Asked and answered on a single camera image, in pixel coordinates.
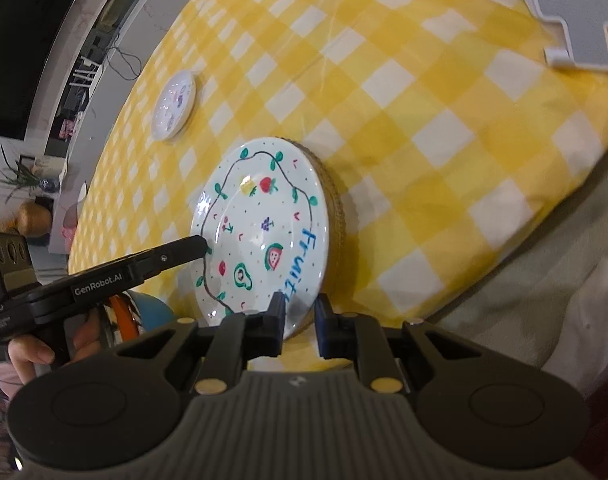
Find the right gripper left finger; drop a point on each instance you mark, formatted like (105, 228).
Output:
(238, 339)

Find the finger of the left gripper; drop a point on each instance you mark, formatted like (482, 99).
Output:
(101, 282)

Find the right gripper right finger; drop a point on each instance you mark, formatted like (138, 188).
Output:
(358, 338)

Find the orange steel bowl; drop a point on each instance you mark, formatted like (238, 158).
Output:
(122, 322)

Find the blue steel bowl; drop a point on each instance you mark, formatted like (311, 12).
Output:
(149, 312)

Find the clear glass sticker plate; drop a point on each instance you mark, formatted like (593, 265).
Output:
(334, 214)

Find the white fruit pattern plate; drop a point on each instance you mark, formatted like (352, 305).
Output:
(265, 219)

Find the small white sticker plate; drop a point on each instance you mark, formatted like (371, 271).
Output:
(173, 106)

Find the person left hand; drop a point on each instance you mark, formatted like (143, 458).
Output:
(27, 351)

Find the brown round vase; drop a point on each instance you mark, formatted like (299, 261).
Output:
(33, 220)

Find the blue vase with plant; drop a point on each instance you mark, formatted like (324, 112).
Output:
(21, 178)

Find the white wifi router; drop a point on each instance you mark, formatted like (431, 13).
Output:
(87, 75)

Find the yellow checkered tablecloth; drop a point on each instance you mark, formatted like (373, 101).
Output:
(448, 137)

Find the black wall television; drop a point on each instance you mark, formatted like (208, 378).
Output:
(28, 29)

